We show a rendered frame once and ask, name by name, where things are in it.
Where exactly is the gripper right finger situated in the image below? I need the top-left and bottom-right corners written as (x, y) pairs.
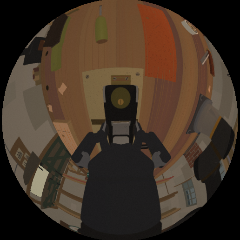
top-left (133, 121), bottom-right (172, 168)

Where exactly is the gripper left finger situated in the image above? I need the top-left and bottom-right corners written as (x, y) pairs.
top-left (72, 121), bottom-right (111, 168)

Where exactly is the black smoothing plane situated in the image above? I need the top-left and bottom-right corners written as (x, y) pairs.
top-left (102, 84), bottom-right (140, 145)

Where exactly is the grey plane iron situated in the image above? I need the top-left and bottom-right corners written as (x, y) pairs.
top-left (110, 120), bottom-right (132, 145)

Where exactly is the brass round depth wheel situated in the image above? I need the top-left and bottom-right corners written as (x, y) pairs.
top-left (110, 87), bottom-right (132, 109)

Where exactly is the light orange wooden board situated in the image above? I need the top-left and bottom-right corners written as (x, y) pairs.
top-left (53, 120), bottom-right (79, 151)

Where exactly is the red brick pillar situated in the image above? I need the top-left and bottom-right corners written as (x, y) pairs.
top-left (184, 142), bottom-right (203, 169)

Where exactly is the light wooden shelf rack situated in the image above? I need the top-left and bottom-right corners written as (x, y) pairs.
top-left (155, 175), bottom-right (181, 220)
top-left (55, 159), bottom-right (89, 218)

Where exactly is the cream panel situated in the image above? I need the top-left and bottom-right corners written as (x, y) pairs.
top-left (29, 166), bottom-right (50, 198)

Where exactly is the grey framed window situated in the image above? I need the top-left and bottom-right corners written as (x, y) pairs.
top-left (182, 179), bottom-right (198, 207)

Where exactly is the dark brown board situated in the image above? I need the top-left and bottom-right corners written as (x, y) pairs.
top-left (23, 151), bottom-right (41, 186)

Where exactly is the brown notice board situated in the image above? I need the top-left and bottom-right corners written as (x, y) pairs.
top-left (10, 136), bottom-right (32, 170)

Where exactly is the brown and cream small box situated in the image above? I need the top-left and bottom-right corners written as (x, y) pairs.
top-left (32, 64), bottom-right (42, 86)

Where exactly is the olive green long bar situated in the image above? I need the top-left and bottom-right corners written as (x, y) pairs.
top-left (50, 16), bottom-right (72, 73)

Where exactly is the orange mat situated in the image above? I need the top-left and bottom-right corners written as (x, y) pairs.
top-left (137, 3), bottom-right (178, 83)

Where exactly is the black box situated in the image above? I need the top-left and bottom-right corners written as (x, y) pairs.
top-left (23, 36), bottom-right (47, 66)

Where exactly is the dark brown block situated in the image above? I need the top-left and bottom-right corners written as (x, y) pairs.
top-left (44, 13), bottom-right (69, 48)

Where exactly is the white round tape roll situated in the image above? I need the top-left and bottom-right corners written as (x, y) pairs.
top-left (181, 19), bottom-right (199, 36)

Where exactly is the dark brown rest rail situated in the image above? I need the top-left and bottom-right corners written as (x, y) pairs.
top-left (91, 119), bottom-right (139, 126)

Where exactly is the dark green frame rack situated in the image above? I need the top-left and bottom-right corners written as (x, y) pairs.
top-left (40, 136), bottom-right (71, 210)

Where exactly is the cream nest base plate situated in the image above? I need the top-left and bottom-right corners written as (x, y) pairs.
top-left (82, 67), bottom-right (145, 132)

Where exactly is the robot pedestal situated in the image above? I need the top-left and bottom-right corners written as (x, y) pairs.
top-left (186, 93), bottom-right (223, 136)

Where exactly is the tan nest bracket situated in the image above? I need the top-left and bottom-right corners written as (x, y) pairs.
top-left (110, 74), bottom-right (132, 86)

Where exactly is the brown handled grey blade tool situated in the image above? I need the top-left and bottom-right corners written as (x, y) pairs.
top-left (200, 49), bottom-right (215, 77)

